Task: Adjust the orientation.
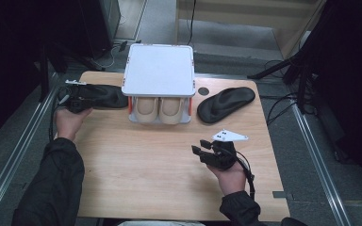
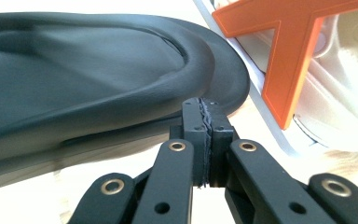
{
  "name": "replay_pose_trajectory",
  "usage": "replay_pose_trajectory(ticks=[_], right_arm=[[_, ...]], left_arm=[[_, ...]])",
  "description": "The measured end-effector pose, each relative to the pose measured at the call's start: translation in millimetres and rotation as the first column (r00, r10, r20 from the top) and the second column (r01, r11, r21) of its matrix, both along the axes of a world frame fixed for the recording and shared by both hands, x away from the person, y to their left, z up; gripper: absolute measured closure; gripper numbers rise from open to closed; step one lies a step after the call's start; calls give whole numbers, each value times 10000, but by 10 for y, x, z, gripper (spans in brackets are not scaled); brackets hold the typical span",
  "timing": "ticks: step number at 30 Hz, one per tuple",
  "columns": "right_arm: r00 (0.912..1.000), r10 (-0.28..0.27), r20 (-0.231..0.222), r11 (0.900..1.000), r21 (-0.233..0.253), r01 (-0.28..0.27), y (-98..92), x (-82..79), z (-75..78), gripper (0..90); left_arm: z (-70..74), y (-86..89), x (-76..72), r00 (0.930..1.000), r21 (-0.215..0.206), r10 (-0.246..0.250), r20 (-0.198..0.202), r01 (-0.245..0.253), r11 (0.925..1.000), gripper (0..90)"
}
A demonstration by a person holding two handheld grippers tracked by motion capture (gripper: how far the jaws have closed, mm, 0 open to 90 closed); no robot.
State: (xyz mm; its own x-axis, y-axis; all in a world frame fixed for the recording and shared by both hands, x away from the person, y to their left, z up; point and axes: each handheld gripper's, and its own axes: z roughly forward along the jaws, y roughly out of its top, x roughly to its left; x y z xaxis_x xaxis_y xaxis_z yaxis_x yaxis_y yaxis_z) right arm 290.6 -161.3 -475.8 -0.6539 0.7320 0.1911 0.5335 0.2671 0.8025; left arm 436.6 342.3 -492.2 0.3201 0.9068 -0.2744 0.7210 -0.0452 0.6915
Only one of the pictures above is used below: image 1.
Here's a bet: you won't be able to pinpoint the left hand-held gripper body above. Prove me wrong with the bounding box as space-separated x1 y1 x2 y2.
58 79 94 115

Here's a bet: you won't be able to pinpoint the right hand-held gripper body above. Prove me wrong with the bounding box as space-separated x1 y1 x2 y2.
199 128 250 172

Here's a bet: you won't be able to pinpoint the black flip-flop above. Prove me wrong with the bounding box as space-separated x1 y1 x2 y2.
59 83 129 110
196 86 256 125

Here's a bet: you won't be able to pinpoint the cream clog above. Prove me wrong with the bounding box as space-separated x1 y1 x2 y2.
133 96 160 123
158 96 187 126

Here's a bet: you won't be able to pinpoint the white shoe rack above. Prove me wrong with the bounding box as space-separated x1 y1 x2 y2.
121 42 197 124

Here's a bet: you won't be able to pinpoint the person's left hand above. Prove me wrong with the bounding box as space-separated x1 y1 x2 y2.
54 105 93 143

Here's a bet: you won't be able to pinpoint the person's right hand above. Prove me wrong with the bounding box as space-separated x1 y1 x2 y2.
206 160 248 198

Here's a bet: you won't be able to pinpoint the grey tape strip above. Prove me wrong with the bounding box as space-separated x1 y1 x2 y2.
271 190 295 202

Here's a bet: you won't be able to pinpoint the black cabinet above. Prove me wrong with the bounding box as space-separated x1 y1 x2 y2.
77 0 123 59

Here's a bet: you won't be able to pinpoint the black rounded chair part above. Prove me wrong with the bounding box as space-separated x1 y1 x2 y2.
279 217 309 226

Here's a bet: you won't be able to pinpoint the black tripod stand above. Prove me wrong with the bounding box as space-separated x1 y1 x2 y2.
247 46 316 115

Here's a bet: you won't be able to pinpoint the right hand-held gripper cable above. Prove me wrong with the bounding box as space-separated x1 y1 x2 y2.
235 150 256 201

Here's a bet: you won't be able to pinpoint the white floor cable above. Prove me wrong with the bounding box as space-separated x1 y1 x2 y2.
91 42 121 70

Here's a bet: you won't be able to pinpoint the metal floor rail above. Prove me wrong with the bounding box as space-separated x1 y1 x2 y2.
0 73 60 226
290 103 353 226

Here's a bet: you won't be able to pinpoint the black floor cables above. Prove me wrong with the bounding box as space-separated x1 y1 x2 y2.
259 58 300 127

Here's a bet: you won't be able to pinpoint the black hanging cable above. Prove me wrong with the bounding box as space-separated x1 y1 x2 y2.
186 0 198 47

